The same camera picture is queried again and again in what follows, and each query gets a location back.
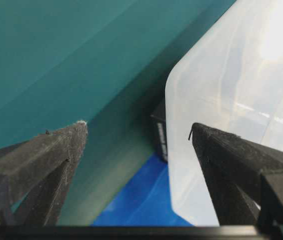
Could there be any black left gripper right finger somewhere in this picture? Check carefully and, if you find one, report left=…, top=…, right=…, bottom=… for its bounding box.
left=189, top=122, right=283, bottom=235

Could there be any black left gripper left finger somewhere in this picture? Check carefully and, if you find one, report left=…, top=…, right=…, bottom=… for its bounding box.
left=0, top=120, right=88, bottom=227

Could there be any translucent plastic tool box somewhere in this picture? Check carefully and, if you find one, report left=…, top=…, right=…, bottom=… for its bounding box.
left=165, top=0, right=283, bottom=227

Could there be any blue table mat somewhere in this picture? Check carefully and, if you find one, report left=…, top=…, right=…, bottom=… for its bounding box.
left=91, top=154, right=191, bottom=227

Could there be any teal curtain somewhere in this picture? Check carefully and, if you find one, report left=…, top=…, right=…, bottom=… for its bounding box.
left=0, top=0, right=233, bottom=226

